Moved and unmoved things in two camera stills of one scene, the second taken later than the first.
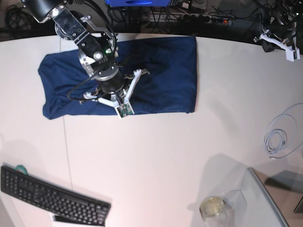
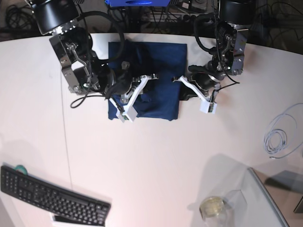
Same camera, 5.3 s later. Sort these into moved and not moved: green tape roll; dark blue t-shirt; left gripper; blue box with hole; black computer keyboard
Moved: left gripper; dark blue t-shirt
Not moved: black computer keyboard; green tape roll; blue box with hole
